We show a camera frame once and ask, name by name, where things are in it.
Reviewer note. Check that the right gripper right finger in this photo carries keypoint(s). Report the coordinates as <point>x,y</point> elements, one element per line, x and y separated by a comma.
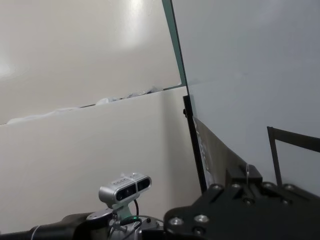
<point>253,175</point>

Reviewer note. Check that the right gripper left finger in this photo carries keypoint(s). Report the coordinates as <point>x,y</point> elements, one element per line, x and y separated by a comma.
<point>237,182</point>

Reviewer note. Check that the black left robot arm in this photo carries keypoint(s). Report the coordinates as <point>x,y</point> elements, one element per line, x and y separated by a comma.
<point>62,227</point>

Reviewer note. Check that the white partition board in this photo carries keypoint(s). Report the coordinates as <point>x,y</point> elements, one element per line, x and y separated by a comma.
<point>75,162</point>

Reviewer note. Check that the black tape frame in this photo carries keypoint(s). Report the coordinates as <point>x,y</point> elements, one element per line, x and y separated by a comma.
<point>300,141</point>

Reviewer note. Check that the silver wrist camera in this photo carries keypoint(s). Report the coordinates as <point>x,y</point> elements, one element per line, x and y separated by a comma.
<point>125,191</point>

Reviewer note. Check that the pale green camera mount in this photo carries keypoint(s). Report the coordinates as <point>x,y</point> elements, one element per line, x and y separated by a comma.
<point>122,212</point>

